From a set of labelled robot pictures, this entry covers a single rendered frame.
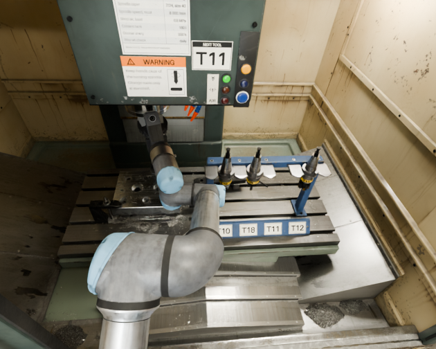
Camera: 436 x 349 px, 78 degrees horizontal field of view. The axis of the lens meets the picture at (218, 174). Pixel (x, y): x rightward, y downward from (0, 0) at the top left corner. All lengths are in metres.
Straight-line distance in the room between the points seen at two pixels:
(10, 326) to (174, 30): 0.71
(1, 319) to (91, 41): 0.60
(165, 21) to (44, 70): 1.44
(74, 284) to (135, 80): 1.07
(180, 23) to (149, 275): 0.53
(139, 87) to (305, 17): 1.31
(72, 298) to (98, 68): 1.08
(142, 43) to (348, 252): 1.23
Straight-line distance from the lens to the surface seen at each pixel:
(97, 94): 0.81
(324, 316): 1.44
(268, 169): 1.06
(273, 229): 1.24
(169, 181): 0.80
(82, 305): 1.49
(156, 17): 0.70
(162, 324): 1.26
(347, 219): 1.55
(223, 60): 0.73
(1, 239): 1.69
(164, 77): 0.75
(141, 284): 0.54
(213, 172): 1.02
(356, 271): 1.44
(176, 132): 1.63
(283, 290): 1.36
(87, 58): 0.77
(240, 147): 2.16
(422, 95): 1.28
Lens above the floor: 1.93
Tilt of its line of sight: 45 degrees down
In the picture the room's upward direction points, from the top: 4 degrees clockwise
